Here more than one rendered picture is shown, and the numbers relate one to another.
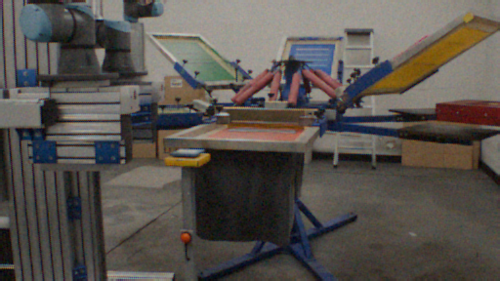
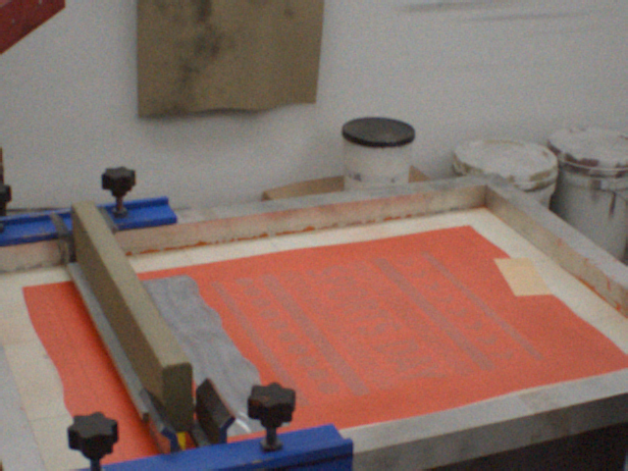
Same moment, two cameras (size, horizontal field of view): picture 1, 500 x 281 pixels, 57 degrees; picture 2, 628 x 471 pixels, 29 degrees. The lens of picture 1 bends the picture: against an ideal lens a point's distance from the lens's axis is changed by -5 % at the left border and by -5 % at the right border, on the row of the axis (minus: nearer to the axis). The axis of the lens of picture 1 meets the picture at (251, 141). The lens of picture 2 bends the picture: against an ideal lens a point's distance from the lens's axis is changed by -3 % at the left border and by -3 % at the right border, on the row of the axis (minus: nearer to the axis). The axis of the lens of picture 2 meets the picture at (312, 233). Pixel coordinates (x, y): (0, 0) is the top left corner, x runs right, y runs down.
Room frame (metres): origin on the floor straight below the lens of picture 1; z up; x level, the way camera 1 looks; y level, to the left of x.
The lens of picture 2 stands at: (3.01, 0.98, 1.63)
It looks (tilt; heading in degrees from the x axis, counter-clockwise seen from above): 24 degrees down; 234
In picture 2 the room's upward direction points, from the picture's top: 2 degrees clockwise
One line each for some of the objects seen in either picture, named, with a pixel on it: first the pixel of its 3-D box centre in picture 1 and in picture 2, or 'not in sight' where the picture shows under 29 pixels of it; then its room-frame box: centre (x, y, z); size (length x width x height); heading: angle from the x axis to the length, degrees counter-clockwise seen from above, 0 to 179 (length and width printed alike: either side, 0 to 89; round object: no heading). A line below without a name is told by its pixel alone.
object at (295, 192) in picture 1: (296, 184); not in sight; (2.16, -0.20, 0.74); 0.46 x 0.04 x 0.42; 166
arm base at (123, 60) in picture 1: (117, 60); not in sight; (2.15, 0.59, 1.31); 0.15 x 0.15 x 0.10
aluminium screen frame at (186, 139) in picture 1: (255, 131); (318, 315); (2.26, -0.02, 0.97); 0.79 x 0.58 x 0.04; 166
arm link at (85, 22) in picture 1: (75, 25); not in sight; (1.65, 0.60, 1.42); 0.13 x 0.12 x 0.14; 154
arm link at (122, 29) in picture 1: (116, 34); not in sight; (2.15, 0.60, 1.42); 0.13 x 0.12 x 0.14; 65
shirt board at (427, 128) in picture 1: (378, 129); not in sight; (2.82, -0.75, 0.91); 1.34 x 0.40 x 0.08; 46
